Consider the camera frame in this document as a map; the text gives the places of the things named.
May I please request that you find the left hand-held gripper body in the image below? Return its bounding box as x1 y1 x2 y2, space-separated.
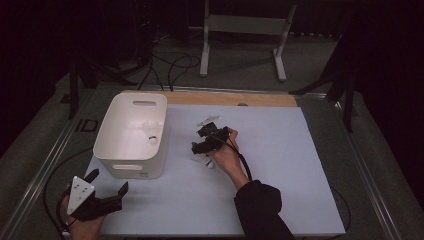
66 175 123 222

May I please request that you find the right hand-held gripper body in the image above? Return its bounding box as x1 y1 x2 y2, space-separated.
196 115 231 154

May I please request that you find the white plastic bin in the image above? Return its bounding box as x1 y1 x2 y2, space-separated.
92 92 169 180

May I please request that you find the person's right hand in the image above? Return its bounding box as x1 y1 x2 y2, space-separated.
206 127 251 191

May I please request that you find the person's left hand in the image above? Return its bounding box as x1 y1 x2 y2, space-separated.
61 194 106 240

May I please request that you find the black floor socket plate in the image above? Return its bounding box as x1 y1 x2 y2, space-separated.
74 118 99 133

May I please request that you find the light blue table mat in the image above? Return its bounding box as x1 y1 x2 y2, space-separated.
84 103 347 238

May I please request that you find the black stand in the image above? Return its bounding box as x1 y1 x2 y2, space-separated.
68 56 138 120
289 71 356 133

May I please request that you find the white metal stand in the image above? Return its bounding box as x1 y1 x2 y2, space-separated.
199 0 298 83

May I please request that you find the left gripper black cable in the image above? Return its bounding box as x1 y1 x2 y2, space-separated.
42 146 94 239

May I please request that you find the bundle of black floor cables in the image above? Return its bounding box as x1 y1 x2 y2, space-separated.
138 33 201 92

